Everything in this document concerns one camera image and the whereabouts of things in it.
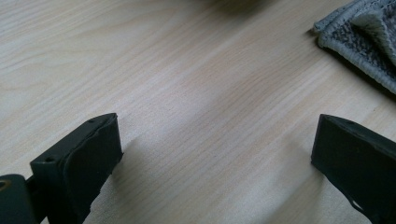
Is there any grey knitted cloth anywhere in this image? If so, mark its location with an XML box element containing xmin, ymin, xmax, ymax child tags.
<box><xmin>312</xmin><ymin>0</ymin><xmax>396</xmax><ymax>94</ymax></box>

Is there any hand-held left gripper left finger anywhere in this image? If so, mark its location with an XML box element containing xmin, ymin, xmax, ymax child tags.
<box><xmin>29</xmin><ymin>112</ymin><xmax>124</xmax><ymax>224</ymax></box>

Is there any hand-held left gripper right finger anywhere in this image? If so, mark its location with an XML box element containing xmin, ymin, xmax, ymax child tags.
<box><xmin>310</xmin><ymin>113</ymin><xmax>396</xmax><ymax>224</ymax></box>

